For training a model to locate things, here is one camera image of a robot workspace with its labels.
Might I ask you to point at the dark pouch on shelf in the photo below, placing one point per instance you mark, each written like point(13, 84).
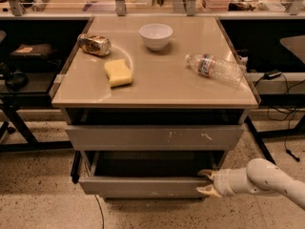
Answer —
point(33, 52)

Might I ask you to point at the white bowl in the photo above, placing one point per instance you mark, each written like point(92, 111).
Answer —
point(156, 36)

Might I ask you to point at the black table frame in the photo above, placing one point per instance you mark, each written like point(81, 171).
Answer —
point(32, 143)
point(287, 104)

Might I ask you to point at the crushed metal can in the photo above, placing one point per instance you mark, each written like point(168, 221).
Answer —
point(94, 44)

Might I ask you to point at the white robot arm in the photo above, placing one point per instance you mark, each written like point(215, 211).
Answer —
point(259, 177)

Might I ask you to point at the black headphones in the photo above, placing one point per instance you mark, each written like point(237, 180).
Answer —
point(15, 81)

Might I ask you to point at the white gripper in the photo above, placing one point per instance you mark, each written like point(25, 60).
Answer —
point(221, 182)

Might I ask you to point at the black power adapter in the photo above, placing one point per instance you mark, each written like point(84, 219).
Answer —
point(272, 74)

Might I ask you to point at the black right table frame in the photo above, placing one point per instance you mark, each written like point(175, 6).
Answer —
point(287, 104)

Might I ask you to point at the beige top drawer cabinet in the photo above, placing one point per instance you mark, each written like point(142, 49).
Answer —
point(160, 79)

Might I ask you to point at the clear plastic water bottle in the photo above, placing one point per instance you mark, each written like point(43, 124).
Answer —
point(210, 66)

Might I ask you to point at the grey top drawer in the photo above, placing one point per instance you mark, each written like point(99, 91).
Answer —
point(156, 129)

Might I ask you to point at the yellow sponge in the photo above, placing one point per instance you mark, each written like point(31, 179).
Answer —
point(118, 73)

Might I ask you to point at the black left table frame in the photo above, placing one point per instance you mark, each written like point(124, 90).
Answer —
point(32, 143)

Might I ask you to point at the grey drawer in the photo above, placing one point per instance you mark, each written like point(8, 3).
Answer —
point(156, 129)
point(148, 174)

